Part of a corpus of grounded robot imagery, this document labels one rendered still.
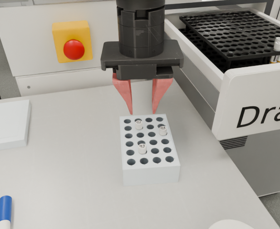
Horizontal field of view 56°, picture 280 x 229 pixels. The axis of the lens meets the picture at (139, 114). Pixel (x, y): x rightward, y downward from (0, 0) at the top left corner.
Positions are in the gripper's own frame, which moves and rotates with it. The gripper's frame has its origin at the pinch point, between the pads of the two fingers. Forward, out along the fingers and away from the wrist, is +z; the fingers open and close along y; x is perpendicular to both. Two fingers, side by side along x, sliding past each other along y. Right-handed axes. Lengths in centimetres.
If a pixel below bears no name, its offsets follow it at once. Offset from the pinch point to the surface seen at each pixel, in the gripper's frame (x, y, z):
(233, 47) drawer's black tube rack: -11.2, -16.5, -4.5
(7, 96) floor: -137, 96, 80
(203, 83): -5.7, -10.4, -0.5
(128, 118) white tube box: -4.9, 2.4, 5.6
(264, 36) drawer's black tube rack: -16.1, -24.1, -4.4
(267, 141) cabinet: -37, -46, 42
